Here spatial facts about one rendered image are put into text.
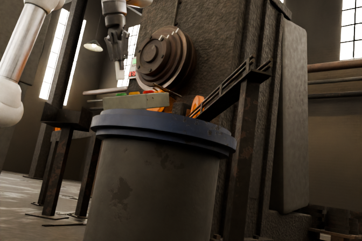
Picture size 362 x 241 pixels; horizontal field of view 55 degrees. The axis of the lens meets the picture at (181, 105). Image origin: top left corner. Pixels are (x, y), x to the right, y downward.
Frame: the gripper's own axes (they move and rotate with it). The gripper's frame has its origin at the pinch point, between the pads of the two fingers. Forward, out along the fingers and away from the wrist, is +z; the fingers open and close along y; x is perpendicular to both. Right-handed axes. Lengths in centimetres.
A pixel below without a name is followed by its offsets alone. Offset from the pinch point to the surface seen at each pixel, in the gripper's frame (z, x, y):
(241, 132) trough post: 25, -12, -43
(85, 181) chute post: 66, -52, 115
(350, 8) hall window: -151, -779, 126
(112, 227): 34, 47, -52
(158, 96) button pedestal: 10.7, 0.3, -19.2
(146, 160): 22, 41, -56
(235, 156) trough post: 32, -11, -41
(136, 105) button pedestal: 13.4, 5.8, -14.2
